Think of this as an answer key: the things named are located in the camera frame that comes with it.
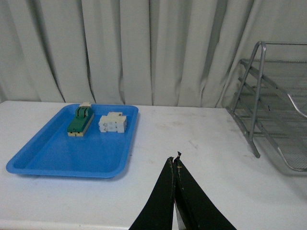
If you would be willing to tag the grey curtain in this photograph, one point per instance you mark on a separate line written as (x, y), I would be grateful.
(146, 52)

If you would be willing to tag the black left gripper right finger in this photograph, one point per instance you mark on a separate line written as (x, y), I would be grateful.
(195, 211)

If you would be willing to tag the green knife switch block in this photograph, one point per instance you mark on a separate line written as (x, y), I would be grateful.
(81, 121)

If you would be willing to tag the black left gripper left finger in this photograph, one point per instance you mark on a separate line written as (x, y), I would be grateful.
(157, 213)

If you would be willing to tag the white circuit breaker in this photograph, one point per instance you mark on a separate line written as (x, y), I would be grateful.
(113, 122)

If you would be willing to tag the silver mesh tray rack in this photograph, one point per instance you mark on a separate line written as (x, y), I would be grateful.
(271, 101)

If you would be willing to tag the blue plastic tray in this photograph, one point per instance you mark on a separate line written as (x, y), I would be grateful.
(51, 152)

